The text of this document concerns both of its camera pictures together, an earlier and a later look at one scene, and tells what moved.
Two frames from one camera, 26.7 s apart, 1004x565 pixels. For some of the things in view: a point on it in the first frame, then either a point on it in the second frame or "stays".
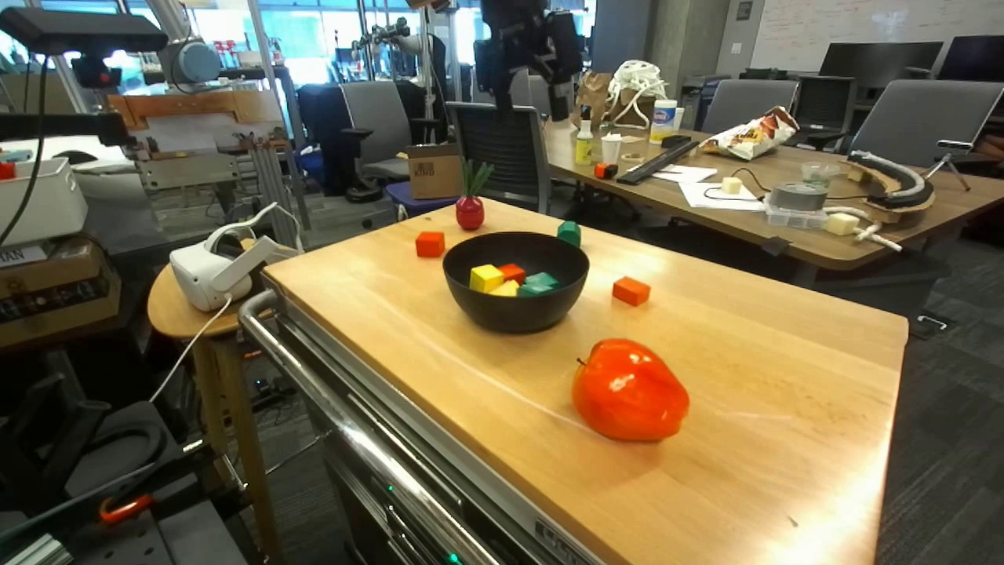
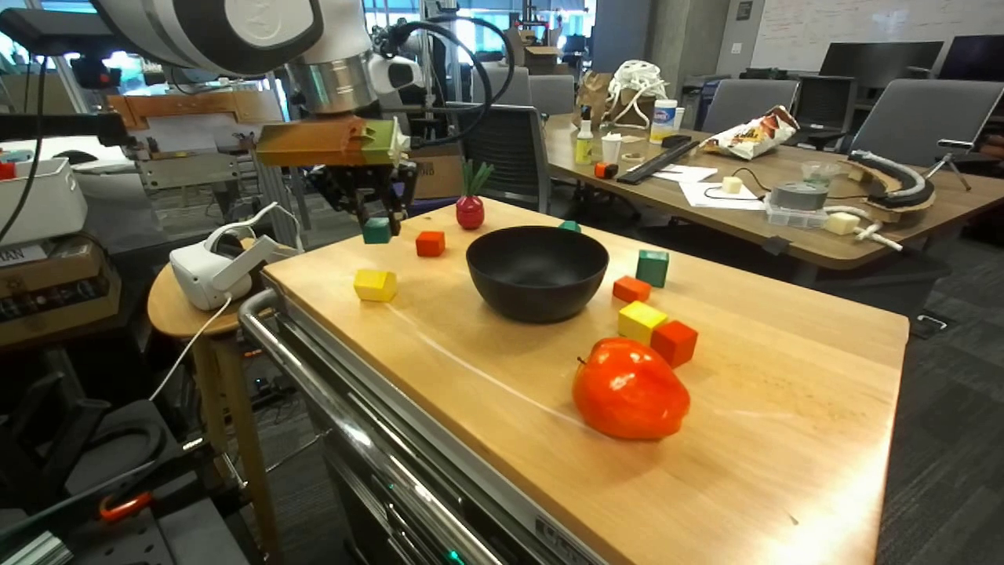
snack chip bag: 751,140 stays
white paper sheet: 725,199 stays
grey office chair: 921,119 stays
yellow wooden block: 506,290 to 636,320
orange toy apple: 626,389 stays
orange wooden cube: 632,290 stays
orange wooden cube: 512,270 to 674,344
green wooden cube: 539,282 to 654,266
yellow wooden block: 485,277 to 375,286
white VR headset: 219,266 stays
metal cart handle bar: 312,385 stays
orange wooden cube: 431,241 stays
